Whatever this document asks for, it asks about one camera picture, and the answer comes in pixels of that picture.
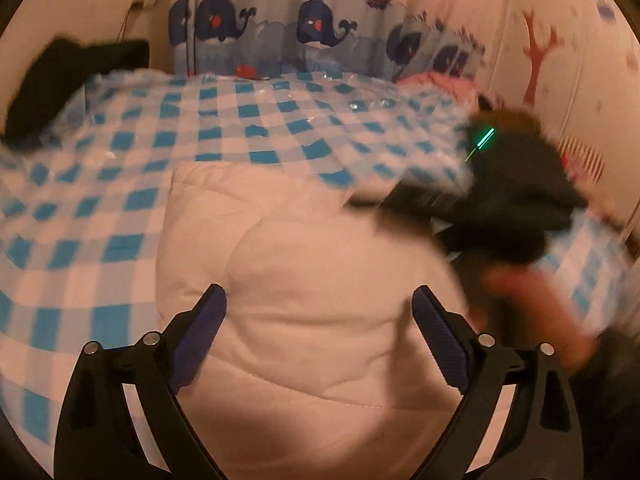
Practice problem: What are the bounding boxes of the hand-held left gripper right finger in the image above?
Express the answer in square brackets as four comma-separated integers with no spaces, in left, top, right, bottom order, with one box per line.
[411,285,583,480]

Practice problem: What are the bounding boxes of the blue checkered sheet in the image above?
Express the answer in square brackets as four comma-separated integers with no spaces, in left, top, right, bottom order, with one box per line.
[0,71,632,461]

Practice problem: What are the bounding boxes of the whale print curtain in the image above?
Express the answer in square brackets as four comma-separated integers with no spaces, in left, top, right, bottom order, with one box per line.
[167,0,488,82]

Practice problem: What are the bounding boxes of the white quilted jacket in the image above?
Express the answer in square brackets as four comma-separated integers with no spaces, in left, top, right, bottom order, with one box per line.
[155,162,501,480]

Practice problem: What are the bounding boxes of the pink printed curtain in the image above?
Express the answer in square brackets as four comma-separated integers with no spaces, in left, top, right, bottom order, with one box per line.
[415,0,640,221]

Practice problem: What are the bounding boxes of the dark cloth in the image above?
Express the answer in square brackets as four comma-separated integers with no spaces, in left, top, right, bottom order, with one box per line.
[4,37,151,153]

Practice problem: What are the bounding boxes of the person's right forearm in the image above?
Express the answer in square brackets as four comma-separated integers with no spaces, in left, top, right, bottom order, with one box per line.
[475,260,607,376]

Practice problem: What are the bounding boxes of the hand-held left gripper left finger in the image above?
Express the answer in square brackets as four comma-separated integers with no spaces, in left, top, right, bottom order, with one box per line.
[54,284,228,480]

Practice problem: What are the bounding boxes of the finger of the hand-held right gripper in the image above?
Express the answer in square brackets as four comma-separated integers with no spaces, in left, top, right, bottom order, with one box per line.
[347,180,468,223]

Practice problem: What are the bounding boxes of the red striped cloth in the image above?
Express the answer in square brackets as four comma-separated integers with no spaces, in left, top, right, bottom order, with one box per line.
[557,132,607,173]

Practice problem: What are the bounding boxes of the pink cloth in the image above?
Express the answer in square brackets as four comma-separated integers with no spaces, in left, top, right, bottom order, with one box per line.
[397,72,483,108]

